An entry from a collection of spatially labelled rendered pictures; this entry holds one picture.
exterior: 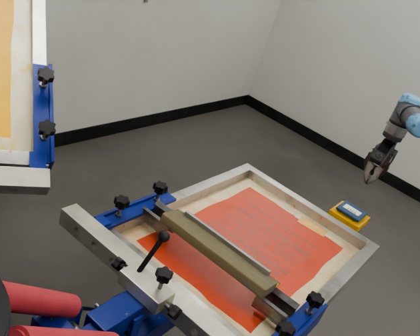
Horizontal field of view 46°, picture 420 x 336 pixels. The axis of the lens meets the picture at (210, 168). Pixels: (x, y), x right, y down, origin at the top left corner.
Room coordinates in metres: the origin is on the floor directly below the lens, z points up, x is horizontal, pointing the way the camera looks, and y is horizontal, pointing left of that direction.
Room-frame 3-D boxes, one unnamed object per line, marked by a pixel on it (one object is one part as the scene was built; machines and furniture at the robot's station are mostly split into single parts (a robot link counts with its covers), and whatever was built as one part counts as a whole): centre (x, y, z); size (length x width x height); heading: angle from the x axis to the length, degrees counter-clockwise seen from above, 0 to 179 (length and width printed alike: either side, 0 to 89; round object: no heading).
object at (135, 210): (1.21, 0.16, 0.98); 0.30 x 0.05 x 0.07; 151
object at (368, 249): (1.29, -0.20, 0.97); 0.79 x 0.58 x 0.04; 151
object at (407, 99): (1.74, -0.59, 1.40); 0.09 x 0.08 x 0.11; 9
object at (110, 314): (0.80, 0.08, 1.02); 0.17 x 0.06 x 0.05; 151
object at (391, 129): (1.74, -0.59, 1.32); 0.08 x 0.08 x 0.05
